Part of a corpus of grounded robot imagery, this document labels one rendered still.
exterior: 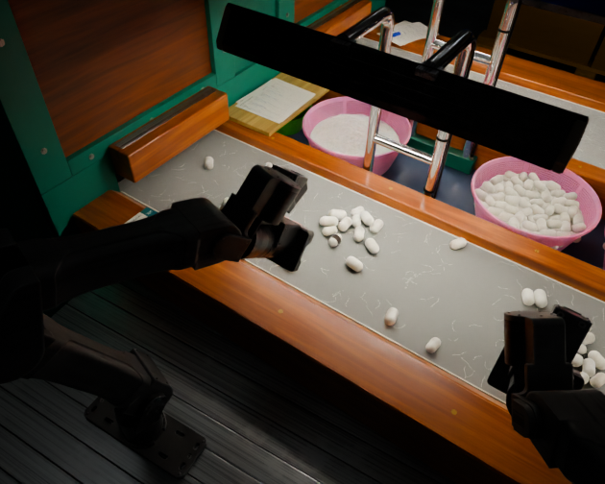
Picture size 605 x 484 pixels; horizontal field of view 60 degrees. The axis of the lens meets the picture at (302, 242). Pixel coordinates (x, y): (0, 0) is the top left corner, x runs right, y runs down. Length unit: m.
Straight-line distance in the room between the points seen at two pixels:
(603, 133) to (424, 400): 0.95
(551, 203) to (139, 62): 0.92
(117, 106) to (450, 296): 0.74
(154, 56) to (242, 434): 0.75
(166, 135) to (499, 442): 0.83
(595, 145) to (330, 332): 0.90
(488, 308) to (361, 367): 0.28
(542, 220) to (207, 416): 0.77
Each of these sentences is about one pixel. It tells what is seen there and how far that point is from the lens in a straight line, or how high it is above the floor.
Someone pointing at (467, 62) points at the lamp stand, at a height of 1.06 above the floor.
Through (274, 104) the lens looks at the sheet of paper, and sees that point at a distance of 1.37.
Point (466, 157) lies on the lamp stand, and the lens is 1.36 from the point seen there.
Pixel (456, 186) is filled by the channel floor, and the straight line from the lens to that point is 1.33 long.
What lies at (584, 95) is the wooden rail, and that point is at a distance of 1.66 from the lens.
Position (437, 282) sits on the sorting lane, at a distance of 1.01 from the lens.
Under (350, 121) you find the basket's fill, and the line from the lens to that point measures 1.41.
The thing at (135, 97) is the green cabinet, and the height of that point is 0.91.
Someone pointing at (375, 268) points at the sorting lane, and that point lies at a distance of 1.00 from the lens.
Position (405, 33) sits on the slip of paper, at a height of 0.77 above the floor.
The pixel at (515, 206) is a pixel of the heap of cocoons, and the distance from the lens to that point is 1.23.
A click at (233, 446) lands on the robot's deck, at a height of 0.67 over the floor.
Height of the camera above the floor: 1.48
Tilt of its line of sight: 46 degrees down
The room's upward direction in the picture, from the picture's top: 2 degrees clockwise
